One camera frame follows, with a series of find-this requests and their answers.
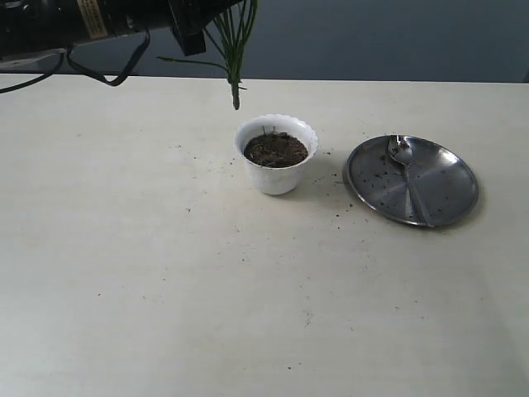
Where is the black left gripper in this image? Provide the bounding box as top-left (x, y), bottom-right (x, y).
top-left (1, 0), bottom-right (236, 62)

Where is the artificial red flower stem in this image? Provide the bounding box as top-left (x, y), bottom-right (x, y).
top-left (157, 0), bottom-right (259, 110)

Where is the stainless steel spork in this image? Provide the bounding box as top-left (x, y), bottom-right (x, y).
top-left (388, 135), bottom-right (434, 227)

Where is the dark soil in pot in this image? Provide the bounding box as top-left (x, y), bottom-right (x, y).
top-left (243, 132), bottom-right (308, 168)

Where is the white scalloped flower pot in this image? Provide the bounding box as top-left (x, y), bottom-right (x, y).
top-left (234, 114), bottom-right (318, 196)

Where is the round stainless steel plate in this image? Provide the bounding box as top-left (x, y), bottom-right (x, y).
top-left (343, 135), bottom-right (479, 227)

